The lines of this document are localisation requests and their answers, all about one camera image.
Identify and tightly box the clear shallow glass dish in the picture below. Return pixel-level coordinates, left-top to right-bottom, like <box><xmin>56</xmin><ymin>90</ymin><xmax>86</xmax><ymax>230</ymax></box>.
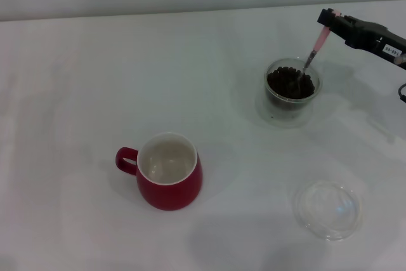
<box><xmin>291</xmin><ymin>180</ymin><xmax>363</xmax><ymax>243</ymax></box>

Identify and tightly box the coffee beans pile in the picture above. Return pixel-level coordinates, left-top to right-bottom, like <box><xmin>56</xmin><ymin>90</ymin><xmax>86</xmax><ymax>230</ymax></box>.
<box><xmin>266</xmin><ymin>65</ymin><xmax>316</xmax><ymax>99</ymax></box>

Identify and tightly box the pink handled metal spoon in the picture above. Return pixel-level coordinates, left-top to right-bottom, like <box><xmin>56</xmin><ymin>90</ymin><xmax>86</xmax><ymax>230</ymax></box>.
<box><xmin>293</xmin><ymin>9</ymin><xmax>343</xmax><ymax>91</ymax></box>

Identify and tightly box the red ceramic mug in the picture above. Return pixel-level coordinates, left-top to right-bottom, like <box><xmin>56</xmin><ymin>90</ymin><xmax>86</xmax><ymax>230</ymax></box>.
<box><xmin>115</xmin><ymin>131</ymin><xmax>204</xmax><ymax>212</ymax></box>

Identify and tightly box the glass jar of coffee beans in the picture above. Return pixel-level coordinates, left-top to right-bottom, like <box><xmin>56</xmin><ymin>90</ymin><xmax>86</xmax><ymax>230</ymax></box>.
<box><xmin>265</xmin><ymin>57</ymin><xmax>324</xmax><ymax>112</ymax></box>

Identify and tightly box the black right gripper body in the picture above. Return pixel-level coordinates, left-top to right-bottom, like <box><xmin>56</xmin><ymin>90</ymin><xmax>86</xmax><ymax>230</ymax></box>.
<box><xmin>346</xmin><ymin>16</ymin><xmax>406</xmax><ymax>71</ymax></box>

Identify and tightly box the clear glass saucer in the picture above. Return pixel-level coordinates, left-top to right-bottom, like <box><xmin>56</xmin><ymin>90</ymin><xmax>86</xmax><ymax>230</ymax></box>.
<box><xmin>255</xmin><ymin>88</ymin><xmax>318</xmax><ymax>129</ymax></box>

